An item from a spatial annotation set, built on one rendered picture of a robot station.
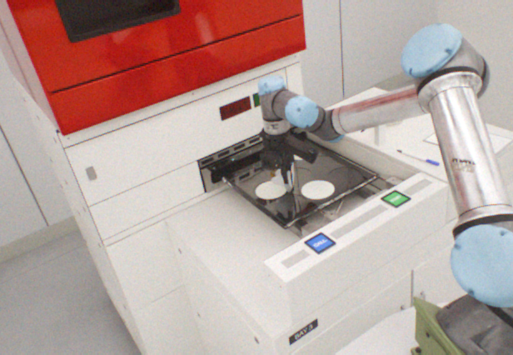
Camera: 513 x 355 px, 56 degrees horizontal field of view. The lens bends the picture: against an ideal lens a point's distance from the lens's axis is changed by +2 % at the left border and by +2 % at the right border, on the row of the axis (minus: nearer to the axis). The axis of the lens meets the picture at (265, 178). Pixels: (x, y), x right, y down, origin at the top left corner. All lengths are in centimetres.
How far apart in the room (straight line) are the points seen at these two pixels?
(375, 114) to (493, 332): 55
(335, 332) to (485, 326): 48
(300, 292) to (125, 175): 66
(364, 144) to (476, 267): 82
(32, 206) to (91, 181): 169
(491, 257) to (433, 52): 39
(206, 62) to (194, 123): 21
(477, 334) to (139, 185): 102
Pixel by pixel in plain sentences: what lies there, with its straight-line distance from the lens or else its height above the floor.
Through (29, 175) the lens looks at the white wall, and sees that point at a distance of 306.
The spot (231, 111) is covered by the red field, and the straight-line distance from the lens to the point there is 158.
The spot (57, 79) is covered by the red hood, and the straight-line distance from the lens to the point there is 131.
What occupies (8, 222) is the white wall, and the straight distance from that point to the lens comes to 316.
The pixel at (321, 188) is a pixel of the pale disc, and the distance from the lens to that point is 147.
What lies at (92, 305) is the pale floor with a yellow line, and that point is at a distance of 268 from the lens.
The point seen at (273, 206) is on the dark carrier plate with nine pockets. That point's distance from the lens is 142.
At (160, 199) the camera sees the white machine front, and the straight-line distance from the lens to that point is 158.
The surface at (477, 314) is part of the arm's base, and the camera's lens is 97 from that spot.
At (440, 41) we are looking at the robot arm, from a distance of 99.
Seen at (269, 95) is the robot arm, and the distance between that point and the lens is 129.
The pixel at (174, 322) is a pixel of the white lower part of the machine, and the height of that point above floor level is 38.
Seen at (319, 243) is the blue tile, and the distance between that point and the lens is 117.
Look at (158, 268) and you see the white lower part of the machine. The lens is 171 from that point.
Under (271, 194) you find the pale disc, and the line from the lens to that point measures 147.
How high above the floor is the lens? 173
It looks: 32 degrees down
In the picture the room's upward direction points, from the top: 9 degrees counter-clockwise
